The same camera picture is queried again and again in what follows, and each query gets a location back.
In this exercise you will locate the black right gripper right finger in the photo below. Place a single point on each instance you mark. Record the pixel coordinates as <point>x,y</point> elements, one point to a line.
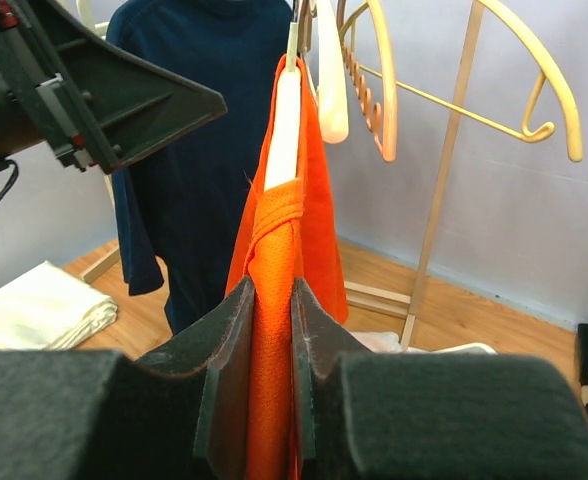
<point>367,415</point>

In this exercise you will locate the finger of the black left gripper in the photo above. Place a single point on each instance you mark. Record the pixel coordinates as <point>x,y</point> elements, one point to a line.
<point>101,106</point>

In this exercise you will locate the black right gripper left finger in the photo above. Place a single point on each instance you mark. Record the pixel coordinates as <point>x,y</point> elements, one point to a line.
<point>177,412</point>

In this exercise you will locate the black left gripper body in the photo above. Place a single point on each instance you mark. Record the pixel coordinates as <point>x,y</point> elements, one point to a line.
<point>9,90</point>

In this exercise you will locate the white pink t shirt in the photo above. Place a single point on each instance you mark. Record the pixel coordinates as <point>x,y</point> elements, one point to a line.
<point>389,342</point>

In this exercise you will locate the cream hanger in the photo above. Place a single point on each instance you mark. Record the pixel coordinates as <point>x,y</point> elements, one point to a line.
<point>283,149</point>

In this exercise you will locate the orange t shirt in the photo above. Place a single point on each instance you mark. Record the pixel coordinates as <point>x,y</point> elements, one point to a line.
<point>286,232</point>

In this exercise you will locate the pink hanger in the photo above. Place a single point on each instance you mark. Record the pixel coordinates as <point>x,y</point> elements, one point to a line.
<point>331,91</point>

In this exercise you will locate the orange hanger with metal hook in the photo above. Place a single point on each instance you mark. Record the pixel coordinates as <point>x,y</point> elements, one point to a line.
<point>381,118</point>

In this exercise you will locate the yellow hanger with metal hook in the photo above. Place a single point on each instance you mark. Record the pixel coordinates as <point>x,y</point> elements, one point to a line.
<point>549,74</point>

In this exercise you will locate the navy blue t shirt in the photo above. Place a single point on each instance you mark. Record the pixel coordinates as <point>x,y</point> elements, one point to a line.
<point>178,211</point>

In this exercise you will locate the folded cream cloth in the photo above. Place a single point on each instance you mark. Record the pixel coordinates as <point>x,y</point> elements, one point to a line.
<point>48,309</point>

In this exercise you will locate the wooden clothes rack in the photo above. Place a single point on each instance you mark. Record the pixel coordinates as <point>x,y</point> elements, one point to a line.
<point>383,301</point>

